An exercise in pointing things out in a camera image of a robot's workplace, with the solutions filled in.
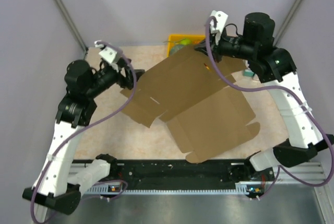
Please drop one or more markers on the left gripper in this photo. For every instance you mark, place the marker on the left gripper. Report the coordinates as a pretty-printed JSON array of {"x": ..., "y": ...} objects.
[{"x": 127, "y": 81}]

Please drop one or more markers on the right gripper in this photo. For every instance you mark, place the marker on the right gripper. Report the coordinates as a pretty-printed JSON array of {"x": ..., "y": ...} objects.
[{"x": 215, "y": 47}]

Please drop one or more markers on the brown cardboard box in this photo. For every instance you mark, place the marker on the brown cardboard box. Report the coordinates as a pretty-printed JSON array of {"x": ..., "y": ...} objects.
[{"x": 205, "y": 116}]

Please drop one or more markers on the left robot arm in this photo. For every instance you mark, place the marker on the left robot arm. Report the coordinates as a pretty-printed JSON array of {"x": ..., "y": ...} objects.
[{"x": 55, "y": 188}]

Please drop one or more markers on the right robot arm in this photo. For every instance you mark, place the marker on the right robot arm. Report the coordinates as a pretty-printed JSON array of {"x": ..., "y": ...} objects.
[{"x": 277, "y": 74}]

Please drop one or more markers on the light green apple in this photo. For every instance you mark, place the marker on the light green apple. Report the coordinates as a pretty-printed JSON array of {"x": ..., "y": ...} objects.
[{"x": 185, "y": 41}]

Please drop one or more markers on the green netted melon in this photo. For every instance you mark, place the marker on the green netted melon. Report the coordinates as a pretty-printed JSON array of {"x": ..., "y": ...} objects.
[{"x": 176, "y": 48}]

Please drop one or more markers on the yellow plastic fruit bin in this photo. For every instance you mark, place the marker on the yellow plastic fruit bin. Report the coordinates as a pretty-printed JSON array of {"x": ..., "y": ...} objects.
[{"x": 174, "y": 39}]

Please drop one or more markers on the white and black carton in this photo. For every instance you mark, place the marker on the white and black carton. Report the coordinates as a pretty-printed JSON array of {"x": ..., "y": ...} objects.
[{"x": 247, "y": 72}]

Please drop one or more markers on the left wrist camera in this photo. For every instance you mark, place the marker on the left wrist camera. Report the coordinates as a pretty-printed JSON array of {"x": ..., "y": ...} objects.
[{"x": 107, "y": 53}]

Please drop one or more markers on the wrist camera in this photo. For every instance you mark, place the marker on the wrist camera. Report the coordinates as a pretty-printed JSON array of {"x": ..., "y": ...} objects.
[
  {"x": 220, "y": 18},
  {"x": 107, "y": 53}
]

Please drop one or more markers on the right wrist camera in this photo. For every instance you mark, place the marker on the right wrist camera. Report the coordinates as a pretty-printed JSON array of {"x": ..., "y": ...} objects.
[{"x": 220, "y": 18}]

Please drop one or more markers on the left aluminium frame post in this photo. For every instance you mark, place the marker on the left aluminium frame post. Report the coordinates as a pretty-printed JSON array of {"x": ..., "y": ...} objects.
[{"x": 70, "y": 24}]

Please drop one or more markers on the aluminium frame post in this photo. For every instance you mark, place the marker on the aluminium frame post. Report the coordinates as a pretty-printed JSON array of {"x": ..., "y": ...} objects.
[
  {"x": 70, "y": 24},
  {"x": 287, "y": 20}
]

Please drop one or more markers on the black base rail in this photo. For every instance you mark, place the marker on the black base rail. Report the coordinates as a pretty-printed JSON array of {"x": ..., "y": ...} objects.
[{"x": 212, "y": 177}]

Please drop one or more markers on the right aluminium frame post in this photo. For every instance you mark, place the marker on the right aluminium frame post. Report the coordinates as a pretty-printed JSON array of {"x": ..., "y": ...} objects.
[{"x": 287, "y": 20}]

